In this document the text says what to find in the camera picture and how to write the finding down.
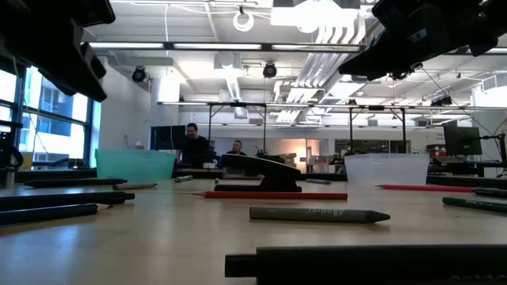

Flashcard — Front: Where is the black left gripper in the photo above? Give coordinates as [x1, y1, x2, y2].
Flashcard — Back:
[0, 0, 116, 102]

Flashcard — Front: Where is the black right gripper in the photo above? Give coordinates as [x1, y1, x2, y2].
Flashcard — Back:
[338, 0, 498, 81]

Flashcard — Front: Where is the slim green pen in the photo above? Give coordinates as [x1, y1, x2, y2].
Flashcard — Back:
[441, 196, 507, 215]

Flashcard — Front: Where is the yellow box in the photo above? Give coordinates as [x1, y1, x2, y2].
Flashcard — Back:
[18, 152, 35, 171]

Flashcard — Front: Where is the red storage box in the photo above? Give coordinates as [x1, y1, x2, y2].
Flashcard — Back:
[426, 144, 448, 158]

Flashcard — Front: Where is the clear plastic bin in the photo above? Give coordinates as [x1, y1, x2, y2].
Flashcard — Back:
[344, 153, 430, 188]

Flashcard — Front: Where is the overhead light bar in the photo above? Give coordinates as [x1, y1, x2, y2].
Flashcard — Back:
[81, 41, 507, 55]

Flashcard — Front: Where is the dark pen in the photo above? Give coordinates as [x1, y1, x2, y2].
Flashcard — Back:
[23, 178, 129, 189]

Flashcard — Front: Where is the green translucent plastic bin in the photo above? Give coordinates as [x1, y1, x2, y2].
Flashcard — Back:
[94, 148, 177, 184]

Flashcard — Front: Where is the black monitor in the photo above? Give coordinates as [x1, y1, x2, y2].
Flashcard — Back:
[443, 125, 483, 156]
[150, 125, 187, 151]

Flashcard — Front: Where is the red pencil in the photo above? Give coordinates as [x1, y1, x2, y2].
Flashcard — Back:
[192, 191, 349, 201]
[375, 183, 476, 194]

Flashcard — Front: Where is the person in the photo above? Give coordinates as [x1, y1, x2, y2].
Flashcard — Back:
[224, 139, 248, 157]
[178, 122, 212, 168]

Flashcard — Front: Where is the dark blue pencil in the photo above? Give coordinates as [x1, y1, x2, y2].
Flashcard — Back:
[0, 203, 115, 228]

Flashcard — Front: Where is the black stapler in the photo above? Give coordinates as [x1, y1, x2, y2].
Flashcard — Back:
[213, 153, 303, 194]

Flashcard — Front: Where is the printed grey crayon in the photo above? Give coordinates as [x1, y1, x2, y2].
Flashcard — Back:
[249, 206, 392, 225]

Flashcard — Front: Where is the black gantry frame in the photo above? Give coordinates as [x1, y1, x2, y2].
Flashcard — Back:
[208, 101, 407, 155]

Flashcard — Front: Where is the white cable coil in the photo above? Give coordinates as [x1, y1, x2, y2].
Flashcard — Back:
[232, 9, 255, 32]

